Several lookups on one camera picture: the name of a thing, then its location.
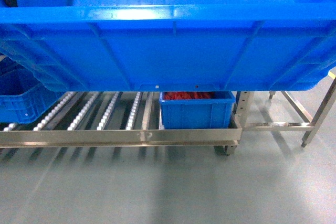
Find steel roller shelf rack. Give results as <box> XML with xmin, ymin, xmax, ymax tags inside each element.
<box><xmin>1</xmin><ymin>92</ymin><xmax>252</xmax><ymax>155</ymax></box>

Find blue crate on left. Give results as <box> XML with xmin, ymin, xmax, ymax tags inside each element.
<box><xmin>1</xmin><ymin>57</ymin><xmax>65</xmax><ymax>124</ymax></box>

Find small blue crate red contents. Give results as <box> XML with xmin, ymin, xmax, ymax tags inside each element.
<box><xmin>159</xmin><ymin>91</ymin><xmax>235</xmax><ymax>130</ymax></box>

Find large blue plastic crate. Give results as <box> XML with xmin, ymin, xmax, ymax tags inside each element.
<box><xmin>1</xmin><ymin>0</ymin><xmax>335</xmax><ymax>91</ymax></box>

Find steel frame table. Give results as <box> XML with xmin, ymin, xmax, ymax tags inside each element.
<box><xmin>241</xmin><ymin>70</ymin><xmax>335</xmax><ymax>147</ymax></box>

